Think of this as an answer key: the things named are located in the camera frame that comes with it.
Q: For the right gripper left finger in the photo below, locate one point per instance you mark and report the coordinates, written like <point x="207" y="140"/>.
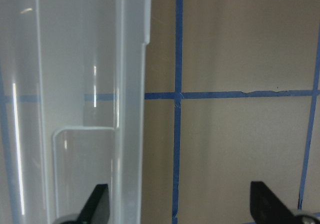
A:
<point x="97" y="208"/>

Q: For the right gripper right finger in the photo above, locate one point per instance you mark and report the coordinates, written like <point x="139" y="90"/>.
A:
<point x="266" y="207"/>

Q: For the clear plastic box lid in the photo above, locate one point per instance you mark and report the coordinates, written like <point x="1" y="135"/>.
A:
<point x="72" y="91"/>

